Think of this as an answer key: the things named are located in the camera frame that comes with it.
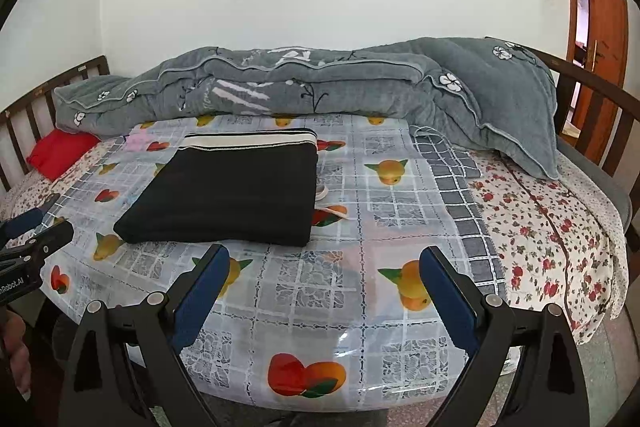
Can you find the red floral bed sheet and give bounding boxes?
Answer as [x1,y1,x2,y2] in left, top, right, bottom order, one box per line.
[0,141,631,349]

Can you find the fruit print plastic sheet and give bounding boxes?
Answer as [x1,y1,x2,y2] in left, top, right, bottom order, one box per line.
[40,114,502,411]

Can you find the grey checked cloth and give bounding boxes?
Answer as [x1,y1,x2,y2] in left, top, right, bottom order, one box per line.
[411,126,509,304]

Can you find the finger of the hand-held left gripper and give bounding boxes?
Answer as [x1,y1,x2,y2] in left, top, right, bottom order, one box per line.
[0,193,62,244]
[0,218,75,264]

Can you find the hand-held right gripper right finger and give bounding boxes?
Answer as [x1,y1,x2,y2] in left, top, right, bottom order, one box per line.
[418,245,591,427]

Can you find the dark wooden bed frame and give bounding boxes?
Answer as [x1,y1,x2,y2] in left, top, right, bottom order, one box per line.
[0,36,640,254]

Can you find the grey floral quilt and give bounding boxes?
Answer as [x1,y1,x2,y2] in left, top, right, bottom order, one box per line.
[52,37,560,180]

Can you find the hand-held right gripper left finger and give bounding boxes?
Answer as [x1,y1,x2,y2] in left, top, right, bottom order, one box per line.
[57,243,231,427]

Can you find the person's left hand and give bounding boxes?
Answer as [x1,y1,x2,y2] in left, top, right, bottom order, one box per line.
[0,306,33,396]

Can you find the black pants with white stripe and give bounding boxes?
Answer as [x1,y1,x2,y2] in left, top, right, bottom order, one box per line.
[112,128,319,248]

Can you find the red pillow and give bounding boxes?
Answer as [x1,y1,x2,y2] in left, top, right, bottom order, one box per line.
[27,129,102,182]

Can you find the brown wooden door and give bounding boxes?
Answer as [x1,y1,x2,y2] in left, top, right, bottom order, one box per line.
[557,0,632,164]

